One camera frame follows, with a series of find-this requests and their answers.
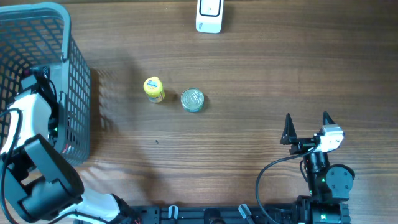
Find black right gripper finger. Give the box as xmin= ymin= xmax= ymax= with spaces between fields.
xmin=280 ymin=113 xmax=298 ymax=145
xmin=323 ymin=111 xmax=336 ymax=125

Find silver tin can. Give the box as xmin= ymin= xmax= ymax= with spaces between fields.
xmin=180 ymin=88 xmax=205 ymax=113

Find yellow capped bottle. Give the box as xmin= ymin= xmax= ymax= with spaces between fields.
xmin=143 ymin=77 xmax=165 ymax=103

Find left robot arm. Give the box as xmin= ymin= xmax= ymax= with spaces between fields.
xmin=1 ymin=71 xmax=141 ymax=223

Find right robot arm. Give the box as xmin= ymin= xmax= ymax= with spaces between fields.
xmin=280 ymin=112 xmax=355 ymax=223

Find white barcode scanner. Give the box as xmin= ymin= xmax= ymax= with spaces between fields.
xmin=195 ymin=0 xmax=224 ymax=34

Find black red snack packet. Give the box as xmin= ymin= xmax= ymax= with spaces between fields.
xmin=22 ymin=66 xmax=50 ymax=79

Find grey plastic mesh basket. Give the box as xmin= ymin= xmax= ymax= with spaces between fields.
xmin=1 ymin=2 xmax=91 ymax=166

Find right camera cable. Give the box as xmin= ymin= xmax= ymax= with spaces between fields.
xmin=255 ymin=143 xmax=321 ymax=224

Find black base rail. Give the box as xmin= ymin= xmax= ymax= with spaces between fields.
xmin=73 ymin=203 xmax=352 ymax=224

